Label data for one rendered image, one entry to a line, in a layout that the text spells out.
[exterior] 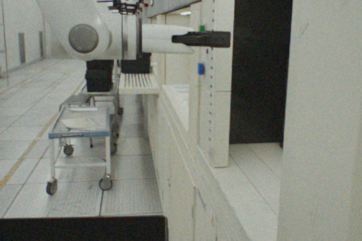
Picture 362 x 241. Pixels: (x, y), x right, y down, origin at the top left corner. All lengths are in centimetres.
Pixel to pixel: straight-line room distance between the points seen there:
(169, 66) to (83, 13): 182
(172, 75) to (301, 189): 215
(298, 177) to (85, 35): 43
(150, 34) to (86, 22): 12
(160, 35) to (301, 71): 42
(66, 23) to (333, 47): 46
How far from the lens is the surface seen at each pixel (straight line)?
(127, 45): 73
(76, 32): 66
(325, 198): 32
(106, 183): 303
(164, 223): 61
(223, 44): 77
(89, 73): 452
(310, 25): 33
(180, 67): 246
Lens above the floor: 121
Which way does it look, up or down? 12 degrees down
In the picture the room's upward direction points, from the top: 2 degrees clockwise
